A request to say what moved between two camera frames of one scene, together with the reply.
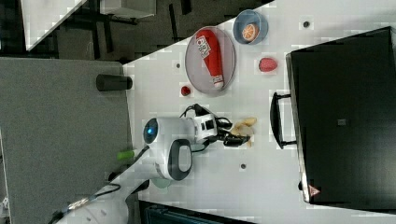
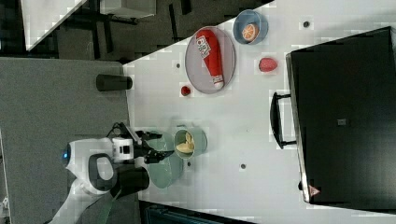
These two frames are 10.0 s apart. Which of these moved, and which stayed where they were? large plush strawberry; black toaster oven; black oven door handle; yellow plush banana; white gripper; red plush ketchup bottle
Moved: yellow plush banana; white gripper
Stayed: black toaster oven; red plush ketchup bottle; large plush strawberry; black oven door handle
